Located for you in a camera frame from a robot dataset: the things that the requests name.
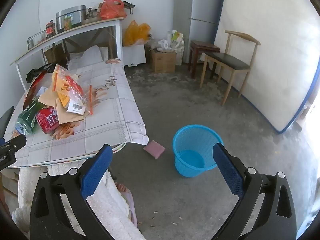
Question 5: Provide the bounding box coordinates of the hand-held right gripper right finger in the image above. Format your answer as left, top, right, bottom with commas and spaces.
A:
211, 142, 297, 240

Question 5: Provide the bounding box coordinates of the orange clear snack bag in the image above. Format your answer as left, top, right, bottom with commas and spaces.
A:
51, 64, 94, 115

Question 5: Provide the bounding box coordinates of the glass bowl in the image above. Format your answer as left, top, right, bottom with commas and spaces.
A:
27, 30, 48, 49

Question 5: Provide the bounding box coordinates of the small brown cardboard box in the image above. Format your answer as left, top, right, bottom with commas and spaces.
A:
44, 44, 67, 64

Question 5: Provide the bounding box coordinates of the green white bag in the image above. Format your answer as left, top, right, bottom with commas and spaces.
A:
167, 30, 184, 50

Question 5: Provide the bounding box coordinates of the black cloth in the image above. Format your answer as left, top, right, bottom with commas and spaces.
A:
26, 64, 59, 84

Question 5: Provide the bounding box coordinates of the white mattress blue edge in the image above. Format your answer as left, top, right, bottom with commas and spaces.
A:
214, 0, 320, 133

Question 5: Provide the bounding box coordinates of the blue plastic basket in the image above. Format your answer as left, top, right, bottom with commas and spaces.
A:
172, 124, 224, 178

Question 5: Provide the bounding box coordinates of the orange plastic bag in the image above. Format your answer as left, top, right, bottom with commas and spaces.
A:
99, 0, 127, 20

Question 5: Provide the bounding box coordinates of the white sack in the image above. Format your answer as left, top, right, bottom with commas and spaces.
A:
176, 39, 185, 65

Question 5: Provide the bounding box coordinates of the floral tablecloth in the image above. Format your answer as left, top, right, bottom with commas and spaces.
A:
4, 58, 150, 168

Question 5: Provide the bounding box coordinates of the metal pan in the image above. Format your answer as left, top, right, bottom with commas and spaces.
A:
82, 7, 102, 25

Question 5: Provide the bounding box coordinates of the grey fridge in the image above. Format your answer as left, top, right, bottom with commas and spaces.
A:
174, 0, 225, 64

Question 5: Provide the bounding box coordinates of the white plastic bag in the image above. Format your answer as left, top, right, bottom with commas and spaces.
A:
157, 39, 173, 53

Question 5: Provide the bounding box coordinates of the dark sauce jar red label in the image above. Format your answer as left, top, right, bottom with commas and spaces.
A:
45, 20, 56, 39

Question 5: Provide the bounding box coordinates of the dark brown stool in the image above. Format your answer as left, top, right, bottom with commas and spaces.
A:
187, 40, 221, 79

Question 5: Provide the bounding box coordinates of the pink slipper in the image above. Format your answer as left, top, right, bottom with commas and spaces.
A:
114, 181, 138, 227

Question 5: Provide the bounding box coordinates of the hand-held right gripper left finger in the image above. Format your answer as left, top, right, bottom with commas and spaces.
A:
29, 144, 118, 240

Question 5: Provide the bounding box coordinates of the white foam box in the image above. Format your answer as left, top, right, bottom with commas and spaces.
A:
123, 44, 147, 67

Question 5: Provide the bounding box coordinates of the red snack bag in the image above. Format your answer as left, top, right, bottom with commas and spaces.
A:
23, 70, 54, 110

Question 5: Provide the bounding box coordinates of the yellow plastic bag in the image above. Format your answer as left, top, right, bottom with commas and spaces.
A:
122, 20, 152, 47

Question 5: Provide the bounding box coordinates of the red drink can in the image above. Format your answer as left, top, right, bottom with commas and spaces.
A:
36, 106, 60, 134

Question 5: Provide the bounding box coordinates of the white desk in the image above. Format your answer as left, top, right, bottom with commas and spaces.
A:
10, 17, 125, 90

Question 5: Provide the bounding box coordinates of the brown paper bag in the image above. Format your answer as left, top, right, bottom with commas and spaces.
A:
37, 87, 90, 124

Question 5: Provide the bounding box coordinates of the green plastic bottle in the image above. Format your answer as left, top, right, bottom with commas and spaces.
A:
15, 101, 45, 135

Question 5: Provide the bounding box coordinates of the stainless steel pot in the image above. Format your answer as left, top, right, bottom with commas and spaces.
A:
55, 5, 87, 33

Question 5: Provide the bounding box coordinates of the white fluffy blanket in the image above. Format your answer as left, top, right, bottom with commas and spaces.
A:
12, 165, 143, 240

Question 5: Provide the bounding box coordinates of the white pillow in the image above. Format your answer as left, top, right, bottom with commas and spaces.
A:
67, 45, 109, 70

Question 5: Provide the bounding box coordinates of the black frying pan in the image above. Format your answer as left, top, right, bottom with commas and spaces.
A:
122, 1, 137, 14

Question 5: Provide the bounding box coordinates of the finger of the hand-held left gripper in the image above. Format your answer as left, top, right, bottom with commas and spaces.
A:
0, 134, 27, 153

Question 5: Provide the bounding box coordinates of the pink sponge pad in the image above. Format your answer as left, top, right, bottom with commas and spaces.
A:
143, 140, 165, 160

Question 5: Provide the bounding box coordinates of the green lid food jar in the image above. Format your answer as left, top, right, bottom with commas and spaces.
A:
62, 15, 74, 29

